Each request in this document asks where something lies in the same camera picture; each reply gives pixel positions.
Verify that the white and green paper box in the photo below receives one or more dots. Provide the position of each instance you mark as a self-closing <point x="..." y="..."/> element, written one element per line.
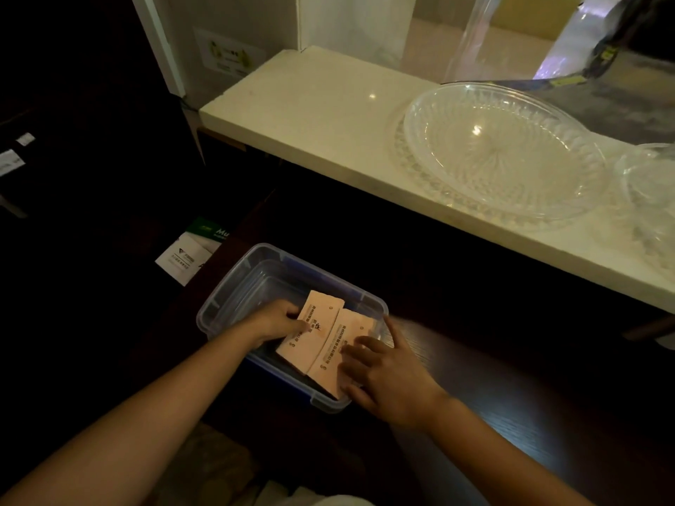
<point x="187" y="255"/>

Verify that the person's right forearm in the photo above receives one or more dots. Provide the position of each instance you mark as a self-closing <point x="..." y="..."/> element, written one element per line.
<point x="501" y="458"/>

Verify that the person's left thumb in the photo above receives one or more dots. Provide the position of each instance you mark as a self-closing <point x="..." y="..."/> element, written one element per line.
<point x="296" y="327"/>

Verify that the large clear glass plate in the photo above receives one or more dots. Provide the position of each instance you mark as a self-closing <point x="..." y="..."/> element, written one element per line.
<point x="501" y="147"/>

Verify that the pink paper packet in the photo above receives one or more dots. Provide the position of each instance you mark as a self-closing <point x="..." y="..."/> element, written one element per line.
<point x="337" y="347"/>
<point x="319" y="321"/>

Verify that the small white paper label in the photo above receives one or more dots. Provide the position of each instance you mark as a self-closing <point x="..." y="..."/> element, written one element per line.
<point x="25" y="139"/>

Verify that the person's right hand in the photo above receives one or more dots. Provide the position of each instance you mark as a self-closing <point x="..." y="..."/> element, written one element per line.
<point x="395" y="384"/>

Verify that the person's left forearm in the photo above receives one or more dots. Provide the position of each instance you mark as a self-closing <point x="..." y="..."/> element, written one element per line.
<point x="132" y="426"/>

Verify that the clear glass bowl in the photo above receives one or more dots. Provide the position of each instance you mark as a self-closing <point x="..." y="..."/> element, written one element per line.
<point x="651" y="194"/>

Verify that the white sticker with green print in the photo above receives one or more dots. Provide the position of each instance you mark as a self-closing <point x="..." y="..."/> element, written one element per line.
<point x="229" y="52"/>

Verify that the clear glass vase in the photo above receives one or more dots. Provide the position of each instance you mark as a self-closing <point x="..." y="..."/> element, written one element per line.
<point x="472" y="42"/>

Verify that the person's right thumb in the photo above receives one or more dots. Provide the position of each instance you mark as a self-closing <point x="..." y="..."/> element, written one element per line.
<point x="358" y="396"/>

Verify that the person's left hand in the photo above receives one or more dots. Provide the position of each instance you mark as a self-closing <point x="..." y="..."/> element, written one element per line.
<point x="271" y="321"/>

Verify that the person's right little finger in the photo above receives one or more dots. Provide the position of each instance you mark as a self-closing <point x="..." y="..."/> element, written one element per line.
<point x="395" y="331"/>

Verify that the clear plastic storage box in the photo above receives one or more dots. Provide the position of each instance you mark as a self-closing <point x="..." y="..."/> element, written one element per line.
<point x="253" y="289"/>

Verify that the person's right middle finger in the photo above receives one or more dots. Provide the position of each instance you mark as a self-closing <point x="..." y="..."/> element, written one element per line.
<point x="354" y="354"/>

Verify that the white cabinet door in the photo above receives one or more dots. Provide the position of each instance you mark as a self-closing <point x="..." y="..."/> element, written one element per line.
<point x="163" y="42"/>

